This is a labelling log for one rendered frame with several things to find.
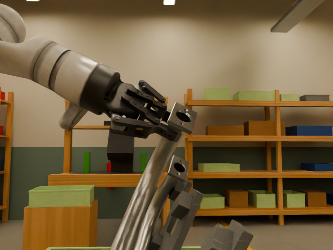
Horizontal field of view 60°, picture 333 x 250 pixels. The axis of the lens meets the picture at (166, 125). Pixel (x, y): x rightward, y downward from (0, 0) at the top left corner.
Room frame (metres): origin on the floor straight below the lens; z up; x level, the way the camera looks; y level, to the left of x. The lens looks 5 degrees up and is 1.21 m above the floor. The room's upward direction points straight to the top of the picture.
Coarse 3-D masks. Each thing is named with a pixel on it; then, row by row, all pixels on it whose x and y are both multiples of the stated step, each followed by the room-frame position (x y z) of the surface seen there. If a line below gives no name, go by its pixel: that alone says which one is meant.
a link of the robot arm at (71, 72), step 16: (64, 64) 0.41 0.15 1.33; (80, 64) 0.41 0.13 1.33; (96, 64) 0.42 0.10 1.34; (64, 80) 0.41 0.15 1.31; (80, 80) 0.41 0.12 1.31; (64, 96) 0.43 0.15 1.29; (80, 96) 0.42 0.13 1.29; (64, 112) 0.45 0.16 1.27; (80, 112) 0.47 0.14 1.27; (64, 128) 0.46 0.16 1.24
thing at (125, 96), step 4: (124, 96) 0.43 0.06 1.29; (128, 96) 0.43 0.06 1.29; (124, 100) 0.43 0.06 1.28; (128, 100) 0.42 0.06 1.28; (132, 100) 0.43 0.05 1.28; (128, 104) 0.43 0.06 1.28; (132, 104) 0.43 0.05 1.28; (136, 104) 0.43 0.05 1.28; (140, 104) 0.43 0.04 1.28; (136, 108) 0.43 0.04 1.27; (140, 108) 0.43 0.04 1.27; (144, 108) 0.43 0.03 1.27; (140, 112) 0.43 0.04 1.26; (144, 112) 0.43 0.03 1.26; (148, 112) 0.44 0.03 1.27; (140, 116) 0.43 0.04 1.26; (144, 116) 0.43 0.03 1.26; (148, 116) 0.43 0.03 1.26; (152, 116) 0.43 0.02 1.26; (148, 120) 0.43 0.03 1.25; (152, 120) 0.43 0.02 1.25; (156, 120) 0.43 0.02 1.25; (156, 124) 0.43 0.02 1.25
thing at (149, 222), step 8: (176, 160) 0.62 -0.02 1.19; (184, 160) 0.63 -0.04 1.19; (176, 168) 0.64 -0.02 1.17; (184, 168) 0.62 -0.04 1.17; (168, 176) 0.62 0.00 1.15; (176, 176) 0.59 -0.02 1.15; (184, 176) 0.60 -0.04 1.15; (160, 184) 0.66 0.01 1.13; (168, 184) 0.63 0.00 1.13; (160, 192) 0.66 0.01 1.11; (168, 192) 0.66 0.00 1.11; (152, 200) 0.67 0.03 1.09; (160, 200) 0.66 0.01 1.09; (152, 208) 0.66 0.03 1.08; (160, 208) 0.67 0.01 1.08; (152, 216) 0.66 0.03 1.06; (144, 224) 0.65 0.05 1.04; (152, 224) 0.65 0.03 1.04; (144, 232) 0.63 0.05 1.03; (152, 232) 0.65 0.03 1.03; (136, 240) 0.63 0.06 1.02; (144, 240) 0.62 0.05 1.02; (136, 248) 0.60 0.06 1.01; (144, 248) 0.60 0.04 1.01
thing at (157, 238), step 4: (152, 236) 0.65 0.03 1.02; (156, 236) 0.64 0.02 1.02; (160, 236) 0.64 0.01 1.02; (152, 240) 0.63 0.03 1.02; (156, 240) 0.63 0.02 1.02; (160, 240) 0.63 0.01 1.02; (152, 244) 0.63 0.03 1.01; (156, 244) 0.62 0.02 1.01; (160, 244) 0.63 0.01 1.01; (152, 248) 0.64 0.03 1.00; (156, 248) 0.63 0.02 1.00
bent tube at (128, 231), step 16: (176, 112) 0.45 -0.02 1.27; (192, 112) 0.46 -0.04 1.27; (192, 128) 0.43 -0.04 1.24; (160, 144) 0.48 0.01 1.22; (176, 144) 0.47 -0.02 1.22; (160, 160) 0.49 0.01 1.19; (144, 176) 0.49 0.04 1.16; (160, 176) 0.50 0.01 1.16; (144, 192) 0.48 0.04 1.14; (128, 208) 0.46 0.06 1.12; (144, 208) 0.46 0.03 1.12; (128, 224) 0.43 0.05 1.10; (128, 240) 0.41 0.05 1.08
